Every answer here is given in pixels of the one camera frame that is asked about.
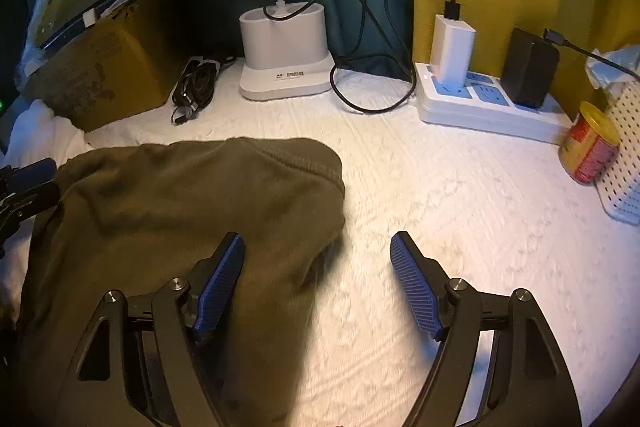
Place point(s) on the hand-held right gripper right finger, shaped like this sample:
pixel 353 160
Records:
pixel 415 287

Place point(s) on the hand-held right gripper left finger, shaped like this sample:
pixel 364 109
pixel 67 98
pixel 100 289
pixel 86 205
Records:
pixel 220 287

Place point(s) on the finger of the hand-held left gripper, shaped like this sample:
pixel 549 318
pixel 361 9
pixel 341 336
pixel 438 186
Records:
pixel 37 168
pixel 35 194

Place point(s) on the dark olive t-shirt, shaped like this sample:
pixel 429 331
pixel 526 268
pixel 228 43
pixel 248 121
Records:
pixel 175 197

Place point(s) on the white cloth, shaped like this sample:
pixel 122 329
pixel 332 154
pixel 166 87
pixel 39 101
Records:
pixel 35 132

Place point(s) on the white power strip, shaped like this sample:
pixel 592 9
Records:
pixel 475 112

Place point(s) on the red tin can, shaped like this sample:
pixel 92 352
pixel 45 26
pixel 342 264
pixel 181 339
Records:
pixel 585 147

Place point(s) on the white perforated basket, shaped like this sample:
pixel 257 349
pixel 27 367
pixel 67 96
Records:
pixel 622 157

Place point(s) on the white desk lamp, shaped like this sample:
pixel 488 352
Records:
pixel 280 47

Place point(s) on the black charger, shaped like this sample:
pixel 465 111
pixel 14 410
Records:
pixel 530 67

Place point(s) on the crumpled white tissue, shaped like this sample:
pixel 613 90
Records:
pixel 607 67

